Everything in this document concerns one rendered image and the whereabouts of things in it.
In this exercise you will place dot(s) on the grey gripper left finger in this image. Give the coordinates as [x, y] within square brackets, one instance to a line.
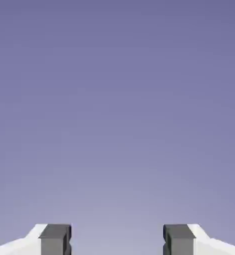
[53, 241]

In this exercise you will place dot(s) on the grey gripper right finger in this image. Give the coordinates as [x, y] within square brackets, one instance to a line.
[181, 241]

